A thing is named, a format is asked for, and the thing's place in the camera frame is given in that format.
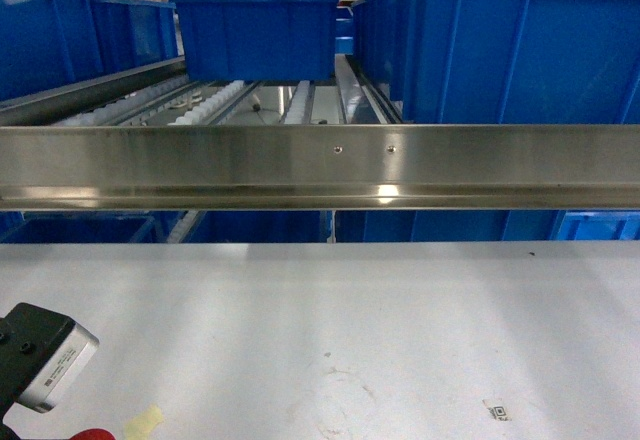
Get QR code sticker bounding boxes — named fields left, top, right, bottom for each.
left=483, top=399, right=511, bottom=421

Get blue bin left rear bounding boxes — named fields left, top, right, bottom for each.
left=92, top=0, right=179, bottom=74

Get large blue bin right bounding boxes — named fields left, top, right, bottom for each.
left=353, top=0, right=639, bottom=125

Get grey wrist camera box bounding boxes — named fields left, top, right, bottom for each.
left=1, top=303, right=99, bottom=415

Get blue bin far left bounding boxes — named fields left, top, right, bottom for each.
left=1, top=0, right=105, bottom=101

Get blue bin lower right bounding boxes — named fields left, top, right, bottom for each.
left=553, top=211, right=639, bottom=241

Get blue bin centre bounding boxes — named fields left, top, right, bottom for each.
left=171, top=0, right=339, bottom=82

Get white roller track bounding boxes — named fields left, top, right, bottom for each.
left=282, top=80, right=313, bottom=125
left=169, top=80, right=245, bottom=126

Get white roller track centre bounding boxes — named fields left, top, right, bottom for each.
left=282, top=80, right=313, bottom=125

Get red push button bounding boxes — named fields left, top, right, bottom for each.
left=69, top=428, right=115, bottom=440

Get blue bin lower left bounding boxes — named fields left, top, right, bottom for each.
left=1, top=216, right=157, bottom=244

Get white roller track left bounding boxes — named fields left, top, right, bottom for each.
left=169, top=80, right=245, bottom=126

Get steel shelf front rail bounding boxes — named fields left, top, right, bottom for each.
left=1, top=125, right=639, bottom=210

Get yellow tape piece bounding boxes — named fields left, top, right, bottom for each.
left=123, top=404, right=164, bottom=440

